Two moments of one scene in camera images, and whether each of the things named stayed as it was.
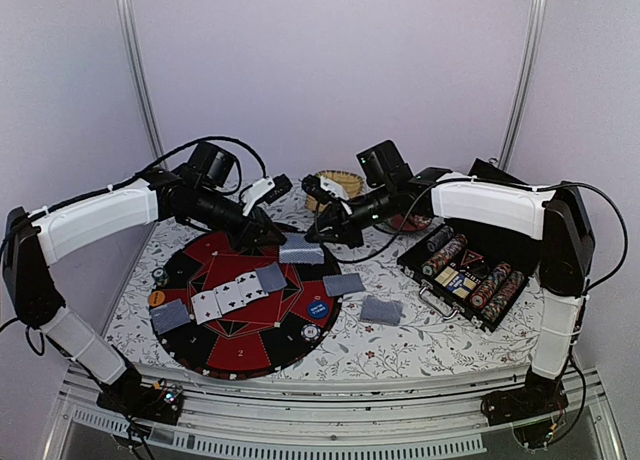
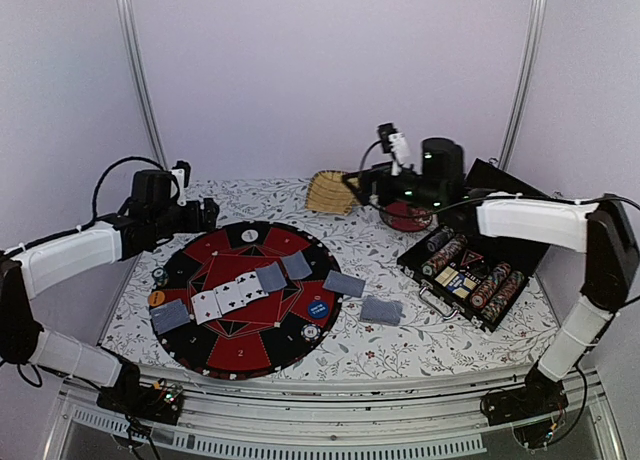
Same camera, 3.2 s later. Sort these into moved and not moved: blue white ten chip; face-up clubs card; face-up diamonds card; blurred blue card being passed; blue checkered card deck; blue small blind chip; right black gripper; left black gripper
Moved: left black gripper; right black gripper
Not moved: face-up diamonds card; blue white ten chip; blue checkered card deck; blue small blind chip; blurred blue card being passed; face-up clubs card
